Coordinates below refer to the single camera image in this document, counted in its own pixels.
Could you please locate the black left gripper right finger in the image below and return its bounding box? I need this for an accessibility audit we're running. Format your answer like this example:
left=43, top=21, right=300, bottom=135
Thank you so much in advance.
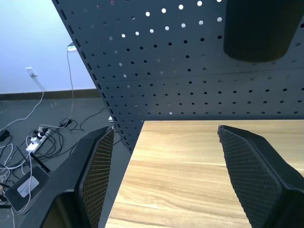
left=218, top=125, right=304, bottom=228

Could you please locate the white power strip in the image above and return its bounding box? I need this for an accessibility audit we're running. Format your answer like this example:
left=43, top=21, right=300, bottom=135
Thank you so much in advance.
left=25, top=128, right=52, bottom=152

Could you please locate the black wifi router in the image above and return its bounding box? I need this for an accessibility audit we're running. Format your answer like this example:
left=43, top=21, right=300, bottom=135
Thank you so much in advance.
left=0, top=146, right=51, bottom=212

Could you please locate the black cylindrical holder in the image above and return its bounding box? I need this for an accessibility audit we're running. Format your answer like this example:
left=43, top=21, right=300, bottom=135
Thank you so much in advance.
left=223, top=0, right=302, bottom=63

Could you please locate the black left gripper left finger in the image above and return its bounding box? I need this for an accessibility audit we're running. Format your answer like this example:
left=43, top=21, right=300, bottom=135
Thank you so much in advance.
left=20, top=126, right=115, bottom=228

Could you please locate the grey perforated metal panel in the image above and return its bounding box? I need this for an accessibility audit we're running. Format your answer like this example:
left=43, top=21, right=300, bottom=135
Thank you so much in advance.
left=51, top=0, right=304, bottom=152

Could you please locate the white cable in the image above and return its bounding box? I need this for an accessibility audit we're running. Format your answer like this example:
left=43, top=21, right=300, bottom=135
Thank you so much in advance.
left=48, top=46, right=75, bottom=130
left=0, top=73, right=46, bottom=133

